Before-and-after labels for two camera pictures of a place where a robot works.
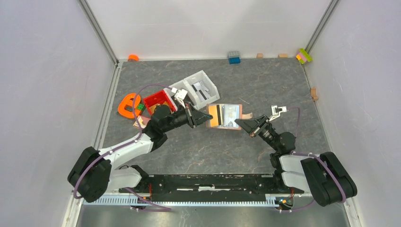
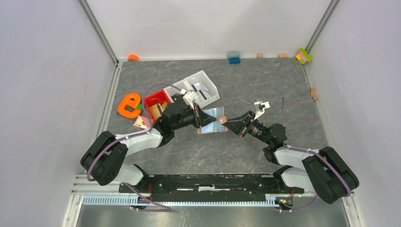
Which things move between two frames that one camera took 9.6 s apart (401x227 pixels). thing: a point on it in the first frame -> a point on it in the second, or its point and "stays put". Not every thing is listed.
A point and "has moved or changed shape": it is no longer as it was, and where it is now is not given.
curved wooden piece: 313,94 stays put
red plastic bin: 156,99 stays put
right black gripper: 251,125 -> 241,124
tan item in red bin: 152,107 stays put
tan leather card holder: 225,115 has moved or changed shape
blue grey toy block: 234,57 stays put
